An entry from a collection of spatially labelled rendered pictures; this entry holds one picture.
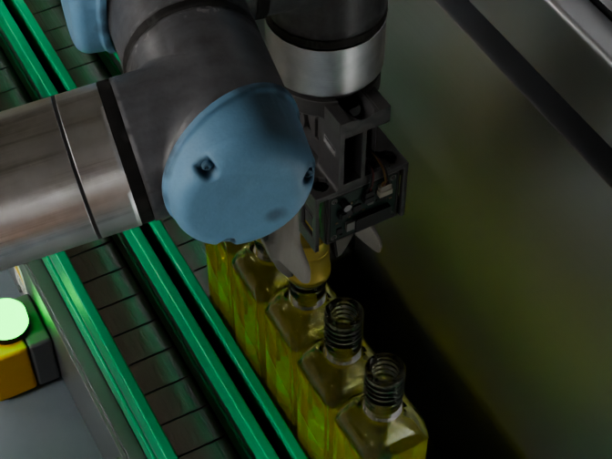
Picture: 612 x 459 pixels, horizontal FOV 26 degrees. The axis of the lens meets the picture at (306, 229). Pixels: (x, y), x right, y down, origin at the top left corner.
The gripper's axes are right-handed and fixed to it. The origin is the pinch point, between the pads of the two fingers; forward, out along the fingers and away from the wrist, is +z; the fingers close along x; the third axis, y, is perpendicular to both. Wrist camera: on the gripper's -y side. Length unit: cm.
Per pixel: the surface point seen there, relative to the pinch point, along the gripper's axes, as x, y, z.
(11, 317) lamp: -18.2, -28.7, 30.2
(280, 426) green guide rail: -4.0, 2.3, 19.0
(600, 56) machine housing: 12.5, 13.1, -23.7
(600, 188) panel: 11.7, 16.4, -15.7
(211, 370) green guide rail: -6.2, -6.2, 19.6
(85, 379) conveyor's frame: -15.0, -16.5, 27.9
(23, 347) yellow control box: -18.1, -26.8, 33.0
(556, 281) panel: 11.7, 14.5, -4.4
